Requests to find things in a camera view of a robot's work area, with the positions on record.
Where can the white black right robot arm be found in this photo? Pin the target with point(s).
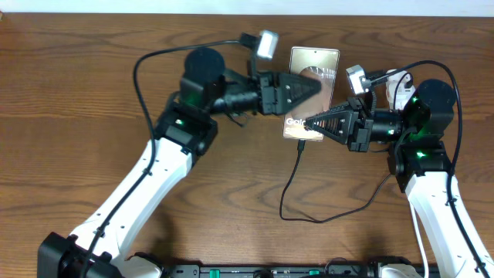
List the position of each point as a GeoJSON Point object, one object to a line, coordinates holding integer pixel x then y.
{"type": "Point", "coordinates": [419, 161]}

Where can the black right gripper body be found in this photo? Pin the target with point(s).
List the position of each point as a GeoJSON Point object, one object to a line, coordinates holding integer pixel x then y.
{"type": "Point", "coordinates": [362, 127]}

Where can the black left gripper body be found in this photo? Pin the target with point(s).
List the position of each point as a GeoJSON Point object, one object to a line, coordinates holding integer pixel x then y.
{"type": "Point", "coordinates": [265, 80]}

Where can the white power strip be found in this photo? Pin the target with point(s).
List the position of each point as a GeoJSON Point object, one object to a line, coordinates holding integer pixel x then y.
{"type": "Point", "coordinates": [399, 89]}

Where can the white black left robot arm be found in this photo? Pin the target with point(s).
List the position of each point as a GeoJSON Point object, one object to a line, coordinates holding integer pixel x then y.
{"type": "Point", "coordinates": [100, 247]}

